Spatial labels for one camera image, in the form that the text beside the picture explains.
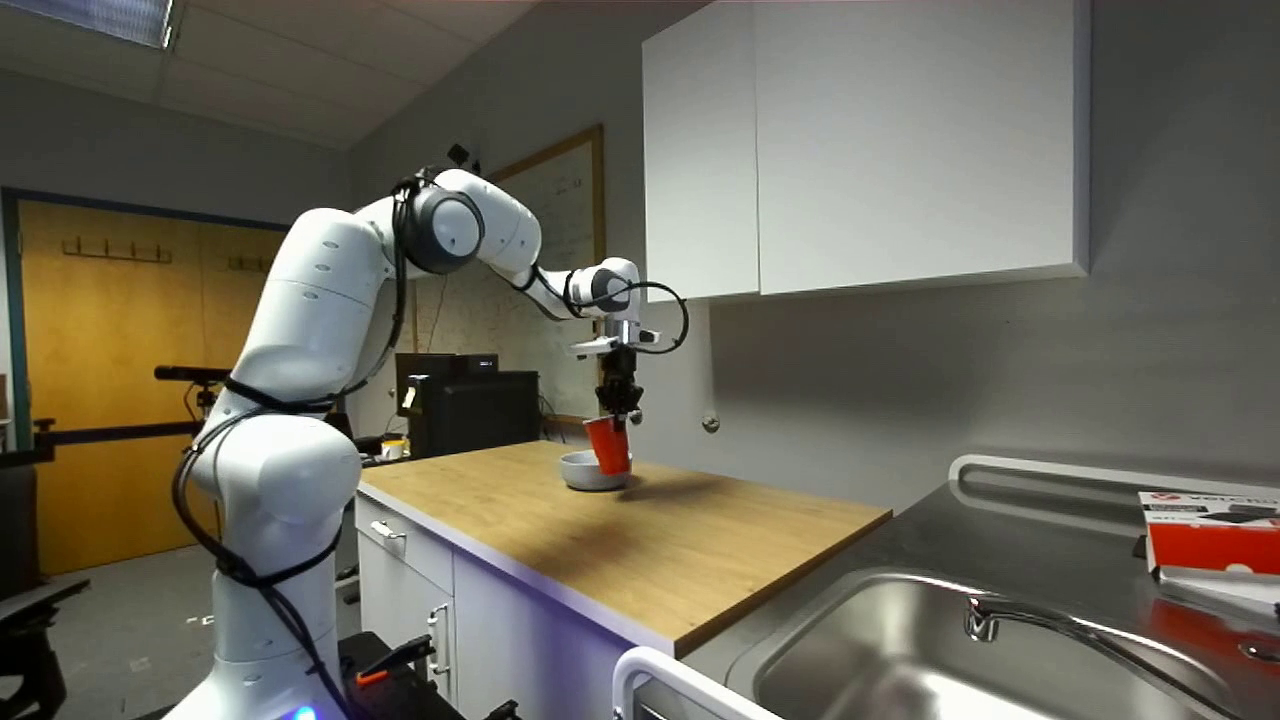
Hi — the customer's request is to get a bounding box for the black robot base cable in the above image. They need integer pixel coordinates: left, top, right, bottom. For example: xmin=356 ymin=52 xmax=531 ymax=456
xmin=169 ymin=380 xmax=359 ymax=715

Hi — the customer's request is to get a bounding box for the wood framed wall board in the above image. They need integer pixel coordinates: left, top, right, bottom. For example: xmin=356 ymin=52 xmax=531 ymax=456
xmin=493 ymin=121 xmax=614 ymax=273

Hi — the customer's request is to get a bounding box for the black and red clamp device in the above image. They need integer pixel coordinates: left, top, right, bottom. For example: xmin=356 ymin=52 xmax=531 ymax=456
xmin=335 ymin=628 xmax=470 ymax=720

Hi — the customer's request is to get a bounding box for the ceiling light panel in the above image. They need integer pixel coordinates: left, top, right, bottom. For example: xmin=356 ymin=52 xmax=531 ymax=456
xmin=0 ymin=0 xmax=185 ymax=55

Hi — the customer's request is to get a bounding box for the yellow wooden door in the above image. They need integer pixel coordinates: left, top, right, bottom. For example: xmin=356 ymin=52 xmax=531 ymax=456
xmin=0 ymin=188 xmax=291 ymax=580

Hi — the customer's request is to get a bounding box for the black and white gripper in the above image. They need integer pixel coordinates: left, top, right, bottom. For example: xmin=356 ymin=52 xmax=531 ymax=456
xmin=573 ymin=333 xmax=662 ymax=432

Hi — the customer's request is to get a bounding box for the red and white box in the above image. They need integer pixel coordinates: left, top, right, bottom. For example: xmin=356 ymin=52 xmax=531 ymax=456
xmin=1137 ymin=485 xmax=1280 ymax=583

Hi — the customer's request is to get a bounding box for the white wall cabinet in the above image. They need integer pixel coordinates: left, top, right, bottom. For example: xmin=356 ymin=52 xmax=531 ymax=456
xmin=635 ymin=0 xmax=1098 ymax=304

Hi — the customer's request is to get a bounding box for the metal sink faucet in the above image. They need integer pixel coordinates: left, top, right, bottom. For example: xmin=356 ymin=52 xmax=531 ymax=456
xmin=966 ymin=593 xmax=1249 ymax=720

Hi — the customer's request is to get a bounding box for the grey ceramic bowl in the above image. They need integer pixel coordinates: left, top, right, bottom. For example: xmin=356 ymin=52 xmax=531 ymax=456
xmin=557 ymin=446 xmax=635 ymax=496

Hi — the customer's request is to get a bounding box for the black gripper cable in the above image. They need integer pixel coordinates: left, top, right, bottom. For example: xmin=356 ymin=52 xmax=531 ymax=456
xmin=620 ymin=274 xmax=695 ymax=358

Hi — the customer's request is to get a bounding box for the white base cabinet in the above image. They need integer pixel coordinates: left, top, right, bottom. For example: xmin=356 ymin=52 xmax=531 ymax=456
xmin=350 ymin=486 xmax=650 ymax=720

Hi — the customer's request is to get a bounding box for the stainless steel sink unit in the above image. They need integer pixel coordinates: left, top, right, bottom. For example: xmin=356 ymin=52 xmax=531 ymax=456
xmin=682 ymin=475 xmax=1280 ymax=720

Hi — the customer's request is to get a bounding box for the orange plastic cup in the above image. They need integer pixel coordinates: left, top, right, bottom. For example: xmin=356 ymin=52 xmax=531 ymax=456
xmin=584 ymin=415 xmax=635 ymax=480

